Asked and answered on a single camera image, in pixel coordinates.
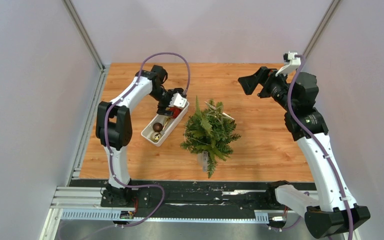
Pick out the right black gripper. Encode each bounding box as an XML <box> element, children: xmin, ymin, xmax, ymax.
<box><xmin>237</xmin><ymin>66</ymin><xmax>296</xmax><ymax>112</ymax></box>

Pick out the red glitter ball ornament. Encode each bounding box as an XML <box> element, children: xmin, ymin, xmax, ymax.
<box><xmin>169</xmin><ymin>107</ymin><xmax>182</xmax><ymax>119</ymax></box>

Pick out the silver star ornament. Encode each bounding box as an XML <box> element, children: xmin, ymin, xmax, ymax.
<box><xmin>205</xmin><ymin>101</ymin><xmax>235</xmax><ymax>121</ymax></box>

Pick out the small green christmas tree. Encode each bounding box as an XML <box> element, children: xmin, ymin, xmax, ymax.
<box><xmin>180</xmin><ymin>97</ymin><xmax>242</xmax><ymax>179</ymax></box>

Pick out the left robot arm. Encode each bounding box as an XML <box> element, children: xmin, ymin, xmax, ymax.
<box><xmin>95</xmin><ymin>65</ymin><xmax>189</xmax><ymax>207</ymax></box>

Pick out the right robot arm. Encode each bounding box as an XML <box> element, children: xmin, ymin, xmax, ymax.
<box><xmin>238</xmin><ymin>66</ymin><xmax>371</xmax><ymax>239</ymax></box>

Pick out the gold finial ornament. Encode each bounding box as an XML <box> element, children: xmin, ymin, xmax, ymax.
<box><xmin>160</xmin><ymin>116</ymin><xmax>171</xmax><ymax>133</ymax></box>

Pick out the white ornament tray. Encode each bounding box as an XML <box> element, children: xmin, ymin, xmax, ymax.
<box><xmin>140</xmin><ymin>101</ymin><xmax>190</xmax><ymax>147</ymax></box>

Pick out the dark brown ball ornament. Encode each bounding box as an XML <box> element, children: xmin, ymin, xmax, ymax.
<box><xmin>152</xmin><ymin>122</ymin><xmax>164</xmax><ymax>133</ymax></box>

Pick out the gold ball ornament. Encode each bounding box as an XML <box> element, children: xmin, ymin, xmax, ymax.
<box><xmin>149</xmin><ymin>132</ymin><xmax>162</xmax><ymax>143</ymax></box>

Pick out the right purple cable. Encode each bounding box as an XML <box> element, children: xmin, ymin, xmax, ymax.
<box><xmin>286</xmin><ymin>54</ymin><xmax>355</xmax><ymax>240</ymax></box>

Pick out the purple cable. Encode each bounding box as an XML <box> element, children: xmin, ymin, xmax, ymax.
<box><xmin>103</xmin><ymin>51</ymin><xmax>192</xmax><ymax>229</ymax></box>
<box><xmin>286</xmin><ymin>54</ymin><xmax>355</xmax><ymax>240</ymax></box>

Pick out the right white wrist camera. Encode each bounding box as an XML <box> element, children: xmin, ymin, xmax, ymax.
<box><xmin>275</xmin><ymin>51</ymin><xmax>301</xmax><ymax>76</ymax></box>

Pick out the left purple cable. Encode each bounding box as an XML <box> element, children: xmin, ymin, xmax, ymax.
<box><xmin>103</xmin><ymin>51</ymin><xmax>192</xmax><ymax>229</ymax></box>

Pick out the left aluminium frame post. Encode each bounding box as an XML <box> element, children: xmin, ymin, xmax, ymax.
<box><xmin>62</xmin><ymin>0</ymin><xmax>106</xmax><ymax>71</ymax></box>

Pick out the aluminium frame post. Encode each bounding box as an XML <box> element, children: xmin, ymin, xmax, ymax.
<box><xmin>62</xmin><ymin>0</ymin><xmax>106</xmax><ymax>71</ymax></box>
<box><xmin>303</xmin><ymin>0</ymin><xmax>342</xmax><ymax>60</ymax></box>

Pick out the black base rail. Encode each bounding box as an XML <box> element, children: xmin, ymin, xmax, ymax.
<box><xmin>99</xmin><ymin>179</ymin><xmax>299</xmax><ymax>220</ymax></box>

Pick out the right aluminium frame post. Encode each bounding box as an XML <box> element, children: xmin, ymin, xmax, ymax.
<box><xmin>303</xmin><ymin>0</ymin><xmax>342</xmax><ymax>60</ymax></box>

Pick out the white slotted cable duct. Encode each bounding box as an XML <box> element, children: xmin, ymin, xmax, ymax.
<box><xmin>60</xmin><ymin>209</ymin><xmax>270</xmax><ymax>224</ymax></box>

